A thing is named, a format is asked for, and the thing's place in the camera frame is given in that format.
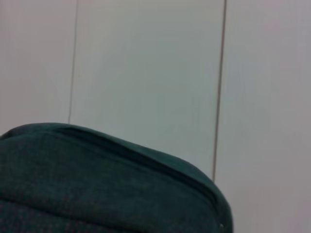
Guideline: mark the dark teal fabric bag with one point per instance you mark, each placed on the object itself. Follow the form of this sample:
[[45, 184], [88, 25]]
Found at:
[[97, 184]]

